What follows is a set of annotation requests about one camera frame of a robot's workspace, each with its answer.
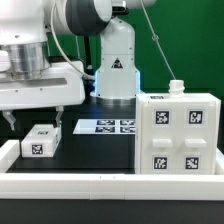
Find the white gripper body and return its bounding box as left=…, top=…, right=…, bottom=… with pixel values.
left=0, top=62, right=85, bottom=111

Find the white cabinet door panel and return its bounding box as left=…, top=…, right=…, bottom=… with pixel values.
left=178, top=100, right=220, bottom=174

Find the white U-shaped frame barrier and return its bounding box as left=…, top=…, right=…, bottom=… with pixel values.
left=0, top=140, right=224, bottom=201

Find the white thin cable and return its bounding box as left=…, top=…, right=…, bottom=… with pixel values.
left=139, top=0, right=178, bottom=82

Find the white marker sheet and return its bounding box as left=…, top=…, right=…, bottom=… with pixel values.
left=73, top=119, right=135, bottom=135

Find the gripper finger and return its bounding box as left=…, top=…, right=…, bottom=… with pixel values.
left=2, top=111, right=16, bottom=131
left=54, top=106, right=64, bottom=127

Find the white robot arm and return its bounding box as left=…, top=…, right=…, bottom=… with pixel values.
left=0, top=0, right=157, bottom=124

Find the white block with marker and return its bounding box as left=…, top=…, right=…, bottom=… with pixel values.
left=21, top=124, right=61, bottom=157

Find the white cabinet box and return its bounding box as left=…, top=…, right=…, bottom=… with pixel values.
left=134, top=80, right=221, bottom=175

